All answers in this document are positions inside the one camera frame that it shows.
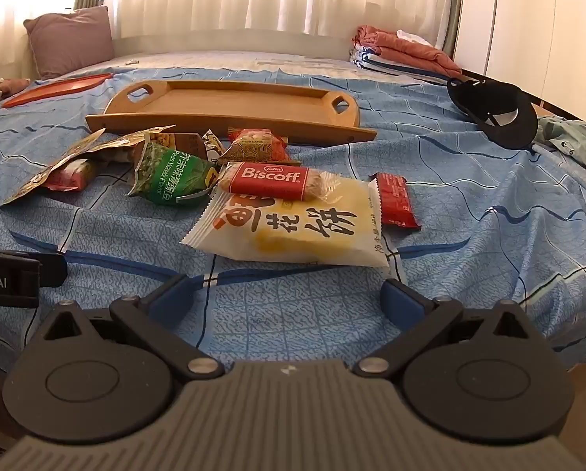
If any folded blue striped blanket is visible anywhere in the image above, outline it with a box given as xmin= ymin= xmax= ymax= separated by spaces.
xmin=348 ymin=44 xmax=421 ymax=67

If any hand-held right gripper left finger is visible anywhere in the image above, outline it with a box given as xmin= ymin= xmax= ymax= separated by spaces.
xmin=42 ymin=275 xmax=224 ymax=382

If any blue checked bedsheet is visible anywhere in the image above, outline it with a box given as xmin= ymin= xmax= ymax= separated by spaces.
xmin=0 ymin=66 xmax=586 ymax=374

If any red biscuit packet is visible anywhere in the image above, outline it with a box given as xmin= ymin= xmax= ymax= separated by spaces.
xmin=218 ymin=162 xmax=343 ymax=202

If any red peanut packet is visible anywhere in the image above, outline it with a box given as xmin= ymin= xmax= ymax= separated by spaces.
xmin=218 ymin=128 xmax=304 ymax=166

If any white wardrobe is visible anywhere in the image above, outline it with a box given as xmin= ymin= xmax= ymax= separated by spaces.
xmin=452 ymin=0 xmax=586 ymax=126

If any folded clothes pile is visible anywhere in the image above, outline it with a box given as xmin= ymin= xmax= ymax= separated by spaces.
xmin=354 ymin=24 xmax=463 ymax=77

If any green pea packet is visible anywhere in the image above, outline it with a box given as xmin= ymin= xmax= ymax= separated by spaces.
xmin=126 ymin=140 xmax=220 ymax=205

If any purple pillow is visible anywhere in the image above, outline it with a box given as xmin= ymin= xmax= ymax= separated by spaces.
xmin=23 ymin=6 xmax=116 ymax=80

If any small dark red packet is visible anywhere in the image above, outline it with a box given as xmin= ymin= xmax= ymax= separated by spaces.
xmin=369 ymin=173 xmax=422 ymax=230

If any wooden tray with handles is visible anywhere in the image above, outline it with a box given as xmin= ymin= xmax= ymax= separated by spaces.
xmin=86 ymin=80 xmax=378 ymax=147

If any brown snack packet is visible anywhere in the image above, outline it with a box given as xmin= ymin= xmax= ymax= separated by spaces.
xmin=163 ymin=130 xmax=225 ymax=165

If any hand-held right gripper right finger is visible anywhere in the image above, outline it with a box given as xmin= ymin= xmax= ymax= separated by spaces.
xmin=353 ymin=279 xmax=544 ymax=381

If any orange plastic tray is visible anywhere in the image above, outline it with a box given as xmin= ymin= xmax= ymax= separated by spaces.
xmin=1 ymin=73 xmax=114 ymax=109

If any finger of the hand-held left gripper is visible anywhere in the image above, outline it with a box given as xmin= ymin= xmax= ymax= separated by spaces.
xmin=37 ymin=254 xmax=69 ymax=288

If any brownish pink cloth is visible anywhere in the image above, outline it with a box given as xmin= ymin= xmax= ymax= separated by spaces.
xmin=0 ymin=77 xmax=30 ymax=100

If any gold foil snack packet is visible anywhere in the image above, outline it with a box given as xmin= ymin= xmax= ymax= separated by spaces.
xmin=0 ymin=130 xmax=105 ymax=207

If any pale yellow snack packet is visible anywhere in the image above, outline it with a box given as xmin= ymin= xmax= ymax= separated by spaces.
xmin=84 ymin=125 xmax=177 ymax=164

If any pink white candy packet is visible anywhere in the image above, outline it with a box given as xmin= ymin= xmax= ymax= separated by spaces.
xmin=43 ymin=158 xmax=98 ymax=192

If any pale patterned mattress sheet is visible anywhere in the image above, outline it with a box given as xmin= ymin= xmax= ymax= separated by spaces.
xmin=53 ymin=49 xmax=465 ymax=84

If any large white yellow pastry packet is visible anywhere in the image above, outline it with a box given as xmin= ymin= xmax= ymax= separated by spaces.
xmin=179 ymin=177 xmax=391 ymax=268

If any grey green garment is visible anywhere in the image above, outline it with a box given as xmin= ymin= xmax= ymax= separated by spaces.
xmin=535 ymin=115 xmax=586 ymax=182

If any black cap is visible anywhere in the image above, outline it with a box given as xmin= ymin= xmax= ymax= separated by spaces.
xmin=446 ymin=77 xmax=539 ymax=149

